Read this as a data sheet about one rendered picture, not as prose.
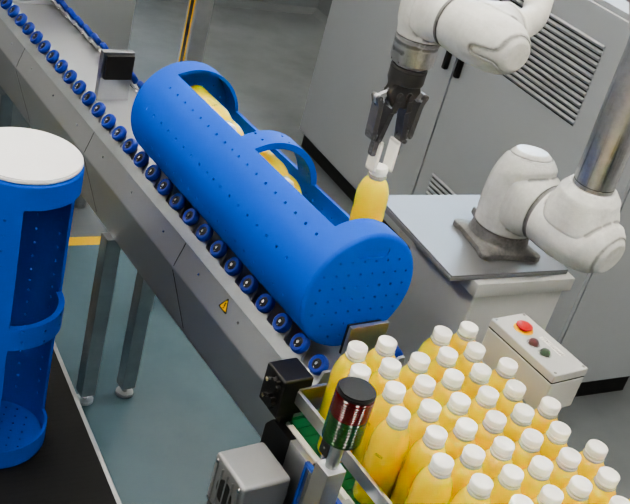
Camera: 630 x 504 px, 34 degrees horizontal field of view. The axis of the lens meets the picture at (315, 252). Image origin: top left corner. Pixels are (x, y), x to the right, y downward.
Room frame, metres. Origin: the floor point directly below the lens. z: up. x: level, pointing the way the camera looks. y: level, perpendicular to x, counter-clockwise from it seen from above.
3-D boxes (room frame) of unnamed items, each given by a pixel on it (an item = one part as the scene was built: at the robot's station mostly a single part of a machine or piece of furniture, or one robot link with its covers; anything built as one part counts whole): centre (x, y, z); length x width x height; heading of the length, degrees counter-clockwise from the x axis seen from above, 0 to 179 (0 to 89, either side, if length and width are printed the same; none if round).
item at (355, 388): (1.27, -0.12, 1.18); 0.06 x 0.06 x 0.16
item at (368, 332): (1.80, -0.15, 0.99); 0.10 x 0.02 x 0.12; 130
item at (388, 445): (1.46, -0.22, 0.99); 0.07 x 0.07 x 0.19
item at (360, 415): (1.27, -0.12, 1.23); 0.06 x 0.06 x 0.04
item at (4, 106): (3.30, 1.22, 0.31); 0.06 x 0.06 x 0.63; 40
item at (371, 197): (1.96, -0.09, 1.22); 0.07 x 0.07 x 0.19
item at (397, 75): (1.96, -0.08, 1.51); 0.08 x 0.07 x 0.09; 130
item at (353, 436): (1.27, -0.12, 1.18); 0.06 x 0.06 x 0.05
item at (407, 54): (1.96, -0.08, 1.58); 0.09 x 0.09 x 0.06
